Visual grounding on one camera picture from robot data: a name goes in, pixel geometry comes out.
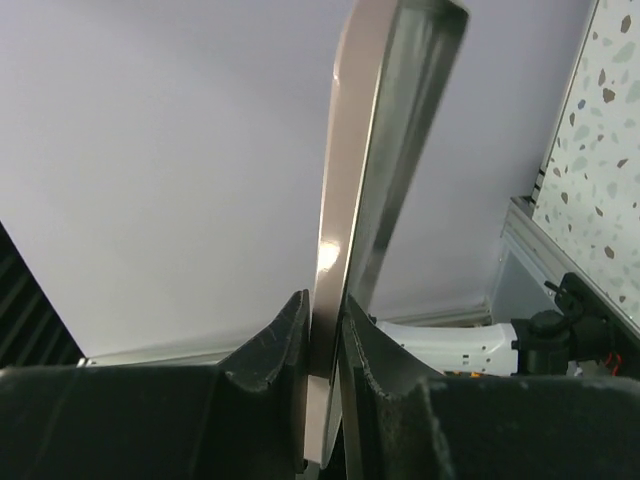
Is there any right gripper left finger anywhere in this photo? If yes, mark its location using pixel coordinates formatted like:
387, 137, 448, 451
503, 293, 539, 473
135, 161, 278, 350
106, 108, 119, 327
1, 291, 310, 479

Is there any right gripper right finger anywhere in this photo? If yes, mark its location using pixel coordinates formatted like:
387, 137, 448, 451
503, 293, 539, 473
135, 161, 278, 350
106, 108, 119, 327
341, 301, 639, 479

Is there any silver tin lid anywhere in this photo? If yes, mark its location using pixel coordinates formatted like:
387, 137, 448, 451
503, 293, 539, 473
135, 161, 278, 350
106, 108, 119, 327
304, 1, 470, 466

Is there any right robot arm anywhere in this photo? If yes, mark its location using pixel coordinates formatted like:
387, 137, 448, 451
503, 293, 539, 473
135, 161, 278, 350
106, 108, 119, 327
1, 274, 639, 479

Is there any aluminium front rail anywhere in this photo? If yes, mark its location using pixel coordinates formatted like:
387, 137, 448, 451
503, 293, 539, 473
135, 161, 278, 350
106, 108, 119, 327
501, 197, 639, 340

